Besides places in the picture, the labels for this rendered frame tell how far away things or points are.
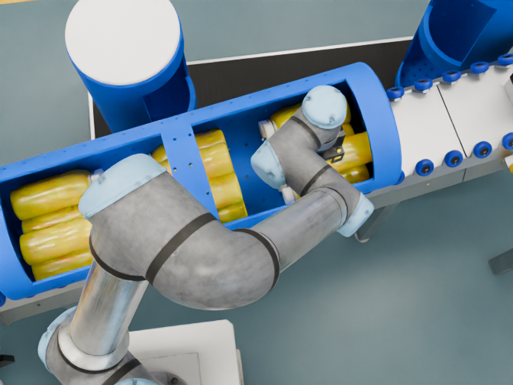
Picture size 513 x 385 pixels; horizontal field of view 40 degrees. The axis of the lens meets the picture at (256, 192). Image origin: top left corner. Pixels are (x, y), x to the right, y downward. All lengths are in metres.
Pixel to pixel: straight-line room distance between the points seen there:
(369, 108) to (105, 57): 0.66
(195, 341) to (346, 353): 1.23
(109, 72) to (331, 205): 0.80
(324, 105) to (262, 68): 1.48
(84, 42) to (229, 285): 1.04
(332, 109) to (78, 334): 0.55
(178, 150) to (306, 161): 0.34
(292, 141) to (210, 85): 1.48
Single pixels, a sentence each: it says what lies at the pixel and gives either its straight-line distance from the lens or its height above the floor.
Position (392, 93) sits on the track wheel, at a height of 0.98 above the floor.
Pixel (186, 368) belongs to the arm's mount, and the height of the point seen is 1.18.
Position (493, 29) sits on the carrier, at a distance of 2.05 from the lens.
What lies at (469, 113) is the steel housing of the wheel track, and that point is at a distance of 1.85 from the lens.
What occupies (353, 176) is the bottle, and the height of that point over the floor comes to 1.09.
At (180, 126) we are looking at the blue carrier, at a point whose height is 1.21.
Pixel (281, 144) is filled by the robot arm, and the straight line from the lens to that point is 1.20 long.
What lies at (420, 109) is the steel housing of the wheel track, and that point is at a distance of 1.82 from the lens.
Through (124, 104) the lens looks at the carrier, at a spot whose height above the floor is 0.92.
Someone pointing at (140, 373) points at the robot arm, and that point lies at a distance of 1.22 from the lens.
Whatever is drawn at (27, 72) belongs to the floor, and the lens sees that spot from 2.98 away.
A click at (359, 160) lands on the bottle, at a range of 1.54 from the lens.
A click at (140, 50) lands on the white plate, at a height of 1.04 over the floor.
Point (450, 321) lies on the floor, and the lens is 2.68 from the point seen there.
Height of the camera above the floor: 2.58
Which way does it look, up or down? 75 degrees down
